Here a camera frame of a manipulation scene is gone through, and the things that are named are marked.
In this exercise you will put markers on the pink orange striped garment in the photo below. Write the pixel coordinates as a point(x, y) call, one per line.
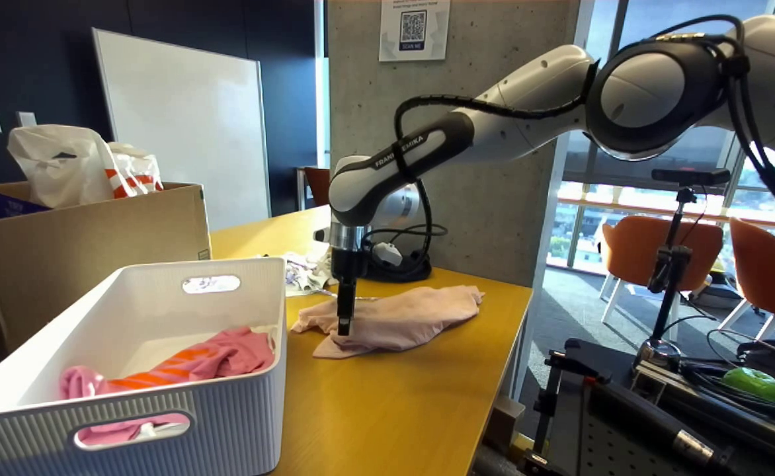
point(229, 354)

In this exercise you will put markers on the window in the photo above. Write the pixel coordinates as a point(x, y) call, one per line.
point(625, 198)

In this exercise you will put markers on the white printed cloth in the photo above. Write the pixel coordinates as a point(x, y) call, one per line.
point(305, 274)

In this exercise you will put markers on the white power adapter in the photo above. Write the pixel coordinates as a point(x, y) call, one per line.
point(387, 252)

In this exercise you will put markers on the whiteboard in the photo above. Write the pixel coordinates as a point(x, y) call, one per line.
point(189, 125)

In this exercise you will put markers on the white plastic basket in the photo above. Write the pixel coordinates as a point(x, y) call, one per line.
point(229, 396)

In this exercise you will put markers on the peach t-shirt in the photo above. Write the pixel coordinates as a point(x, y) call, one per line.
point(407, 317)

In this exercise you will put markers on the orange chair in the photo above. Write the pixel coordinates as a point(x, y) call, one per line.
point(632, 248)
point(768, 271)

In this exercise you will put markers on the paper sign with code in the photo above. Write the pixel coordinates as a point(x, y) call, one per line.
point(414, 30)

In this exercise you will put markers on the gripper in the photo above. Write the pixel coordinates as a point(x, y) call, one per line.
point(348, 263)

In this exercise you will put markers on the brown chair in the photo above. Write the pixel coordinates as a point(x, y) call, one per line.
point(319, 185)

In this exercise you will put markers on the green round object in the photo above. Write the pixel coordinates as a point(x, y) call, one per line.
point(754, 383)

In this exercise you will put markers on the cardboard box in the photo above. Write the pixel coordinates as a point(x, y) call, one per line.
point(63, 258)

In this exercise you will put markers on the white plastic bag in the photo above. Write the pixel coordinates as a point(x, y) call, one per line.
point(63, 165)

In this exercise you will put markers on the white bag with orange stripes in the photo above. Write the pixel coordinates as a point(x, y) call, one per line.
point(136, 172)

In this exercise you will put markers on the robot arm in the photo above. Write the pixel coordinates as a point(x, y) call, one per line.
point(533, 99)

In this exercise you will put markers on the camera on mount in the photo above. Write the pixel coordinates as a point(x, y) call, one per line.
point(690, 176)

